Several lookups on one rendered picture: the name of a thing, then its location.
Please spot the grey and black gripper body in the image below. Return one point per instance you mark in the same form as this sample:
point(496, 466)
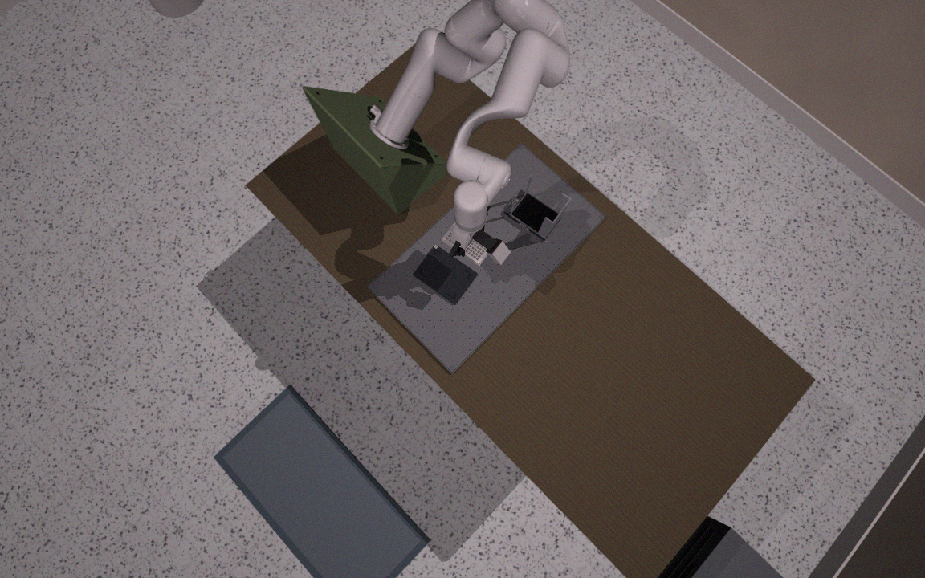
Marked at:
point(465, 238)

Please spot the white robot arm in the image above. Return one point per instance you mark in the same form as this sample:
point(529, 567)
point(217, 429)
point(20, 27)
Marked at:
point(475, 43)

